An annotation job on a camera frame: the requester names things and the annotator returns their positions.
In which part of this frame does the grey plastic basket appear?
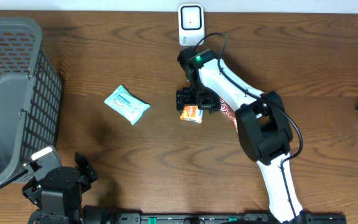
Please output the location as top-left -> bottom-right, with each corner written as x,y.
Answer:
0,17 -> 63,185

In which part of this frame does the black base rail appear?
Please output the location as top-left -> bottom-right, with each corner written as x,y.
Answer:
115,213 -> 347,224

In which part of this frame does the white barcode scanner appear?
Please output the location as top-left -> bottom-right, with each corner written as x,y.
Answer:
178,4 -> 205,47

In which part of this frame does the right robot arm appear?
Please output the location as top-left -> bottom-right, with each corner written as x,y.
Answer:
176,47 -> 303,223

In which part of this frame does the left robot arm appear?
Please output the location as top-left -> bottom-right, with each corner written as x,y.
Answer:
22,151 -> 116,224

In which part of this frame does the orange snack packet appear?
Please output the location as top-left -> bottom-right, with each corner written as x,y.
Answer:
180,105 -> 203,124

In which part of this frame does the teal wet wipes pack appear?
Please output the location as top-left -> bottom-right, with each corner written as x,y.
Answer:
104,85 -> 150,125

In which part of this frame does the red chocolate bar wrapper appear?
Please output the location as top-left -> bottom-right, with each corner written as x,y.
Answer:
219,98 -> 238,132

